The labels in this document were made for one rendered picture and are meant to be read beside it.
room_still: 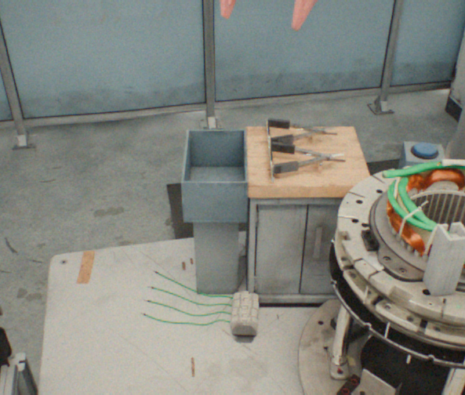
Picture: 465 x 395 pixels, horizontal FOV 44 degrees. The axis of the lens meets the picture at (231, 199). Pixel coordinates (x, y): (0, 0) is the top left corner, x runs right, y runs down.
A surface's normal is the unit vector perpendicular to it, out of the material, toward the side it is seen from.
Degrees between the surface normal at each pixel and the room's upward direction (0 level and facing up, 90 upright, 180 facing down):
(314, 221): 90
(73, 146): 0
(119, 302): 0
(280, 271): 90
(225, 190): 90
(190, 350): 0
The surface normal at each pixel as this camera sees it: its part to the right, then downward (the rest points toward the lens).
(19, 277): 0.00, -0.80
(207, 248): 0.00, 0.60
